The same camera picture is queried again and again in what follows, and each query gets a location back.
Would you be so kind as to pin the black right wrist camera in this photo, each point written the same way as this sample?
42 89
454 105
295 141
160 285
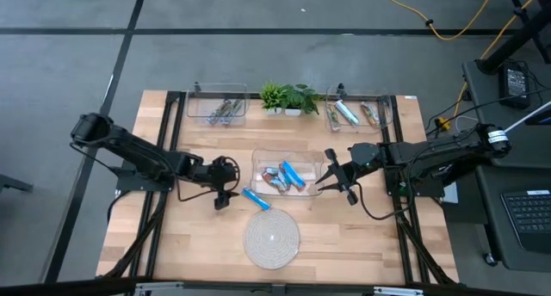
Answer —
366 156

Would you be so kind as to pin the blue red granola bar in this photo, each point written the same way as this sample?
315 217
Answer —
256 199
294 176

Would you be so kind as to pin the red green granola bar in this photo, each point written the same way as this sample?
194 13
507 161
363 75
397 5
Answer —
370 114

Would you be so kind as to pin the woven round mat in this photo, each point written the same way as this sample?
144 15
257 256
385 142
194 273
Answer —
271 240

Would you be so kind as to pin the grey chair base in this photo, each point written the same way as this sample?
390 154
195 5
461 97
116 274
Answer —
13 183

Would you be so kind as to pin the white blue granola bar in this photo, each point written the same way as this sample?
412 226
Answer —
347 112

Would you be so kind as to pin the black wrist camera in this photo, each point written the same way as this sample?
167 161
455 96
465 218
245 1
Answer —
366 156
221 164

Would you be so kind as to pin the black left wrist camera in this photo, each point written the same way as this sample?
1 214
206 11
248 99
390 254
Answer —
221 164

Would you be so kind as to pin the white paper sheet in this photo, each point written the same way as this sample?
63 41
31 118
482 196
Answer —
451 193

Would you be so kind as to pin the leafy plant white pot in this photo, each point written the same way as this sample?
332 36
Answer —
301 98

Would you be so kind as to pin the spiky plant white pot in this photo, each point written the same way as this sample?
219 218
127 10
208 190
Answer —
272 96

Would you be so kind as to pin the black power brick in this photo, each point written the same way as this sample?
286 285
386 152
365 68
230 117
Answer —
514 85

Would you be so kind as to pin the black metal rig frame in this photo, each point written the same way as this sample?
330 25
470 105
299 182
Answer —
86 287

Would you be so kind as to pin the green yellow granola bar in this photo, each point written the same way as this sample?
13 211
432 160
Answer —
332 117

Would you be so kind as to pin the black caster wheel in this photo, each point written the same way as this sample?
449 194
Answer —
488 259

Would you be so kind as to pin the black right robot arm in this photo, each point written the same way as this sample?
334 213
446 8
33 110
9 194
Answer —
439 154

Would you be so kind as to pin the silver aluminium bracket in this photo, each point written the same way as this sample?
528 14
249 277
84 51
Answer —
398 291
159 289

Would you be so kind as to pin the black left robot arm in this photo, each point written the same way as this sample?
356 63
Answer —
138 152

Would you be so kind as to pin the black stand leg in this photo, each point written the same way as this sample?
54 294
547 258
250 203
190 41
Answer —
508 51

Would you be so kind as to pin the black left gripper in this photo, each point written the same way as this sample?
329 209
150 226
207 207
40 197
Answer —
221 184

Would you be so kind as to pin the black keyboard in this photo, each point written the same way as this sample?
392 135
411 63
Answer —
529 218

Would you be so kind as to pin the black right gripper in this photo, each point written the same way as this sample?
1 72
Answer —
348 173

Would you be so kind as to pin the clear plastic bin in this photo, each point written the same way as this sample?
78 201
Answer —
198 111
374 96
310 158

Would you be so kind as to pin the light blue granola bar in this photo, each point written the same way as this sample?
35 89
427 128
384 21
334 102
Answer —
269 173

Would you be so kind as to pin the dark grey desk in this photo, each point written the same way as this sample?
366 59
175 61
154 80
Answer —
495 227

